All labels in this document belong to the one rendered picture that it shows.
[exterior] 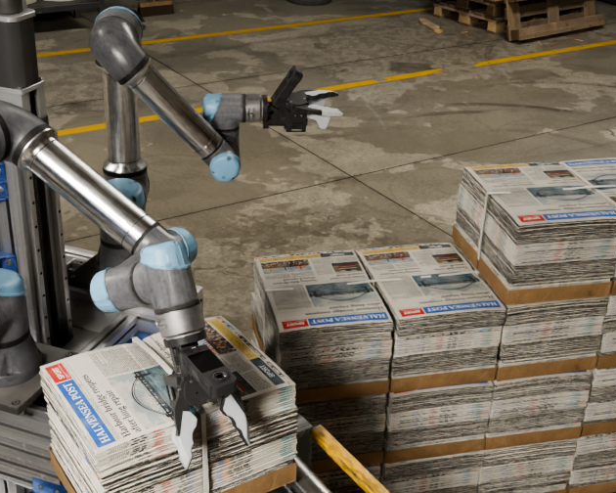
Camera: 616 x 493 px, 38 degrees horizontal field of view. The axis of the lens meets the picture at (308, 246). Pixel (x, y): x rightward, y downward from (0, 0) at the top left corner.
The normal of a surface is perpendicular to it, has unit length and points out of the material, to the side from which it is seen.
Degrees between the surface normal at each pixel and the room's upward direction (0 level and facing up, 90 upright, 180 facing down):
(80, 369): 3
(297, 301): 0
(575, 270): 90
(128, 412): 2
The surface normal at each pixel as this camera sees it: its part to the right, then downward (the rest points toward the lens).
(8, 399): 0.04, -0.89
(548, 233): 0.22, 0.46
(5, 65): -0.36, 0.42
